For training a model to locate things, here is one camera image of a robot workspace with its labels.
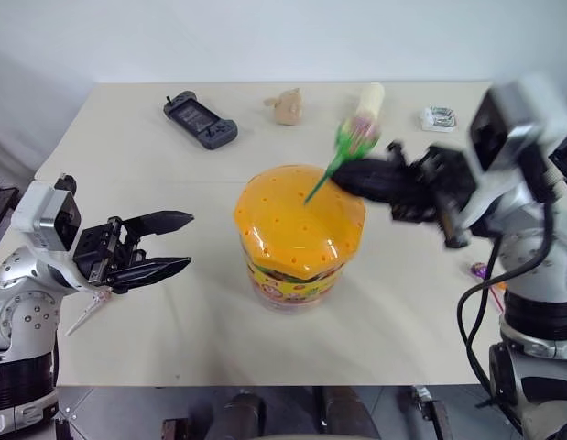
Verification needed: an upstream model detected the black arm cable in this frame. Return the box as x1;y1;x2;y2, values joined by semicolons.
53;172;78;194
456;137;557;412

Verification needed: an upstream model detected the cream cylindrical roll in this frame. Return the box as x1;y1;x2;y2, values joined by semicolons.
354;82;387;126

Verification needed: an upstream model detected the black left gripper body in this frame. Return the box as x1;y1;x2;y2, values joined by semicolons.
71;216;147;286

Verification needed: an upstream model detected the metal frame bracket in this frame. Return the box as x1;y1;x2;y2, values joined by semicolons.
409;386;453;440

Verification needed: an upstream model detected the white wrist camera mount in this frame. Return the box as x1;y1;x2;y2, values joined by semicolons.
467;75;567;176
10;180;114;295

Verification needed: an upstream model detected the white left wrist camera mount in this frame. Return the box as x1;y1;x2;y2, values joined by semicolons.
10;180;114;295

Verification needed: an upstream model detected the clear pink-tipped stick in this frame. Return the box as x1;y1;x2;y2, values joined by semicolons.
65;288;114;338

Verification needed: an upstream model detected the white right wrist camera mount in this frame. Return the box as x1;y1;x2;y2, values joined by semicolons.
467;75;567;176

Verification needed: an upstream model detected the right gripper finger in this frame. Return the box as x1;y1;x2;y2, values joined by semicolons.
344;180;399;204
333;157;403;183

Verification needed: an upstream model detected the lollipop jar with orange lid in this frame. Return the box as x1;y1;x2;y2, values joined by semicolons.
232;164;368;317

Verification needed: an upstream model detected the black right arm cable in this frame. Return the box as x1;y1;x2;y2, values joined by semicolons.
456;137;557;412

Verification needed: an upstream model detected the small silver-white packet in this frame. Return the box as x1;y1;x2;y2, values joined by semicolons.
419;104;460;135

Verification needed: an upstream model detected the black flat object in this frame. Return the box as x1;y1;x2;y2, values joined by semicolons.
0;178;19;233

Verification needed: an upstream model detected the green stick lollipop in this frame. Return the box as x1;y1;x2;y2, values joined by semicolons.
303;116;384;205

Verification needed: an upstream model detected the beige plush toy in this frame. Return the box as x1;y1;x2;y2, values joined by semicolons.
263;87;305;127

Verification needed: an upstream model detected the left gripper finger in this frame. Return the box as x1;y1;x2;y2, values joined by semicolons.
121;210;195;238
106;256;193;295

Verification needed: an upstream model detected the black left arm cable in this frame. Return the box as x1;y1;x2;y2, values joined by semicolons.
53;172;78;194

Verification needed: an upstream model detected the dark grey handheld game console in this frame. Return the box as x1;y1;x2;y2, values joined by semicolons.
162;91;240;152

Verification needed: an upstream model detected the purple lollipop with pink stick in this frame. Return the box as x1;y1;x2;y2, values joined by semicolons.
468;261;507;312

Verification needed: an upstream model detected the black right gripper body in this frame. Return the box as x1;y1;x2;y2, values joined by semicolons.
386;140;477;249

